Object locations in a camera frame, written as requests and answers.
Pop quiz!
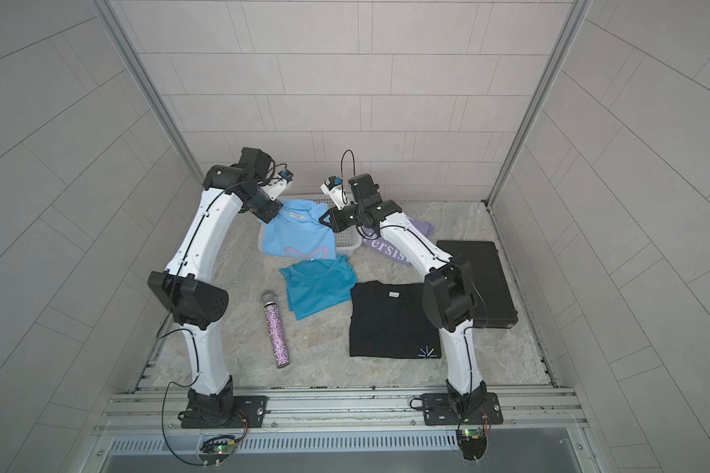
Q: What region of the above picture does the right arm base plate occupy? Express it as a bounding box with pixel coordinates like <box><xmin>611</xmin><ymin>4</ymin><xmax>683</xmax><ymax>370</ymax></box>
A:
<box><xmin>411</xmin><ymin>392</ymin><xmax>504</xmax><ymax>426</ymax></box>

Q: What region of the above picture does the right circuit board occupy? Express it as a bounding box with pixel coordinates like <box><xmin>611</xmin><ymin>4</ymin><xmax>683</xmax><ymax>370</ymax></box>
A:
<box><xmin>456</xmin><ymin>429</ymin><xmax>488</xmax><ymax>461</ymax></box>

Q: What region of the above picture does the purple Persist t-shirt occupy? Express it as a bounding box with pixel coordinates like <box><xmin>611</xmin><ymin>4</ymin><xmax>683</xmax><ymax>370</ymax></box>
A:
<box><xmin>362</xmin><ymin>217</ymin><xmax>437</xmax><ymax>267</ymax></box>

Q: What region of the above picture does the aluminium frame rail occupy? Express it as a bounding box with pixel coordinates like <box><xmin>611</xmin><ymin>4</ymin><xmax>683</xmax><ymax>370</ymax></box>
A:
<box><xmin>93</xmin><ymin>385</ymin><xmax>588</xmax><ymax>435</ymax></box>

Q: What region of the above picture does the left black cable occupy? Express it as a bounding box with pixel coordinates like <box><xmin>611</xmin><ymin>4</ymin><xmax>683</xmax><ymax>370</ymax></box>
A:
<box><xmin>155</xmin><ymin>318</ymin><xmax>214</xmax><ymax>468</ymax></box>

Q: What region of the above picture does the left circuit board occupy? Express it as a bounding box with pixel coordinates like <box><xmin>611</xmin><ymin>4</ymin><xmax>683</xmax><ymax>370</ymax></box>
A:
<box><xmin>199</xmin><ymin>435</ymin><xmax>238</xmax><ymax>457</ymax></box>

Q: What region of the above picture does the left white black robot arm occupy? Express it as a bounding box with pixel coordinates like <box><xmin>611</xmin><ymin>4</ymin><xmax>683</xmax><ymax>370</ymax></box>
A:
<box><xmin>147</xmin><ymin>147</ymin><xmax>292</xmax><ymax>429</ymax></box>

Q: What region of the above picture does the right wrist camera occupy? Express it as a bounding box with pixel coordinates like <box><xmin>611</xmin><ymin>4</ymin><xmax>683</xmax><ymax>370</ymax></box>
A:
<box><xmin>321</xmin><ymin>177</ymin><xmax>349</xmax><ymax>210</ymax></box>

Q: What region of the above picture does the purple glitter microphone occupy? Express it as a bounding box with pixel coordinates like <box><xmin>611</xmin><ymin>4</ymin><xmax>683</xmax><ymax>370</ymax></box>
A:
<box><xmin>262</xmin><ymin>291</ymin><xmax>290</xmax><ymax>369</ymax></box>

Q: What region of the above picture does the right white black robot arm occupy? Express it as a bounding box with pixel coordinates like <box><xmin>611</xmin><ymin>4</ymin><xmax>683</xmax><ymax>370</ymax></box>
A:
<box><xmin>319</xmin><ymin>173</ymin><xmax>488</xmax><ymax>425</ymax></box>

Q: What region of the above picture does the circuit board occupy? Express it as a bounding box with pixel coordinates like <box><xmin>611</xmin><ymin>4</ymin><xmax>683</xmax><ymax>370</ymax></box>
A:
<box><xmin>199</xmin><ymin>435</ymin><xmax>238</xmax><ymax>457</ymax></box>
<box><xmin>456</xmin><ymin>429</ymin><xmax>488</xmax><ymax>461</ymax></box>

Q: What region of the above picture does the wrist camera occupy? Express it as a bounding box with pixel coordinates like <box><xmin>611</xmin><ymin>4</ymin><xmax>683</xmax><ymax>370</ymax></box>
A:
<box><xmin>262</xmin><ymin>169</ymin><xmax>294</xmax><ymax>201</ymax></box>
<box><xmin>321</xmin><ymin>177</ymin><xmax>349</xmax><ymax>210</ymax></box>

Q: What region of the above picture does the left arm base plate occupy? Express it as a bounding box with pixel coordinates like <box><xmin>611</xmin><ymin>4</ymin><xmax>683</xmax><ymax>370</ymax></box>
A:
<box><xmin>177</xmin><ymin>396</ymin><xmax>268</xmax><ymax>430</ymax></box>

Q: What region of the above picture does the light blue t-shirt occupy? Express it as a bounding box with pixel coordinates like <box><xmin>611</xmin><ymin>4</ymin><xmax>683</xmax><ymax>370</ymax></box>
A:
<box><xmin>261</xmin><ymin>199</ymin><xmax>337</xmax><ymax>260</ymax></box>

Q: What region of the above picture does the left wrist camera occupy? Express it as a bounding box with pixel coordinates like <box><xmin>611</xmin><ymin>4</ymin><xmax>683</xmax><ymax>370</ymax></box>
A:
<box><xmin>262</xmin><ymin>169</ymin><xmax>294</xmax><ymax>201</ymax></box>

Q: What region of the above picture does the black hard case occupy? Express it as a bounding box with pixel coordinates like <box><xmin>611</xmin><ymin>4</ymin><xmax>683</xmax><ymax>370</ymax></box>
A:
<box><xmin>438</xmin><ymin>240</ymin><xmax>519</xmax><ymax>329</ymax></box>

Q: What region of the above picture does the black t-shirt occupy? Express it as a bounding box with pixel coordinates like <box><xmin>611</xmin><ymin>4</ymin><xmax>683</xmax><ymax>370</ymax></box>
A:
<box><xmin>349</xmin><ymin>281</ymin><xmax>442</xmax><ymax>360</ymax></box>

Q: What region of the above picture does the teal t-shirt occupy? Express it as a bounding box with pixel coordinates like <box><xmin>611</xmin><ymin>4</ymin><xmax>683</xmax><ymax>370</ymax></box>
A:
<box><xmin>279</xmin><ymin>255</ymin><xmax>358</xmax><ymax>320</ymax></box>

